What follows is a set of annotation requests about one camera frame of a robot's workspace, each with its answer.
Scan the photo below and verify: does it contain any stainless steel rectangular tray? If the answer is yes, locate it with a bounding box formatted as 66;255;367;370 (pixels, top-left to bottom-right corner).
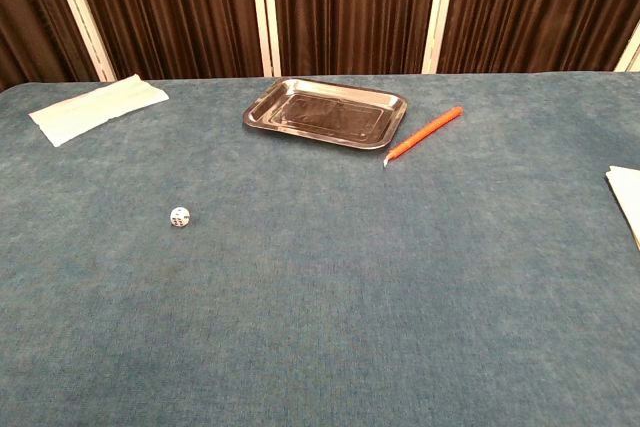
242;77;409;151

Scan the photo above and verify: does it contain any dark brown curtain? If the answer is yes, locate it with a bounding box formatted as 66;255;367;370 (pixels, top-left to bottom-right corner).
0;0;640;93

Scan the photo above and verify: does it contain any white folded cloth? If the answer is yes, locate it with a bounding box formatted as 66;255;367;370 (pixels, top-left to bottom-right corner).
28;73;170;148

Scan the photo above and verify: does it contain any white screen frame post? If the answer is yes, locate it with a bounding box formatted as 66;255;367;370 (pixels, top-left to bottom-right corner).
421;0;459;75
247;0;283;78
614;25;640;73
44;0;118;83

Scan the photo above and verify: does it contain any blue table cloth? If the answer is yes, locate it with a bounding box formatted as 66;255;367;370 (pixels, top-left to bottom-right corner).
0;71;640;427

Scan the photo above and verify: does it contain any orange pen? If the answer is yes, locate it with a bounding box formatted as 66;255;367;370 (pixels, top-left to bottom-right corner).
382;105;464;169

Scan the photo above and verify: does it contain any white paper stack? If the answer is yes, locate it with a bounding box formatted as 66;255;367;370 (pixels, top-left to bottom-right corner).
605;164;640;251

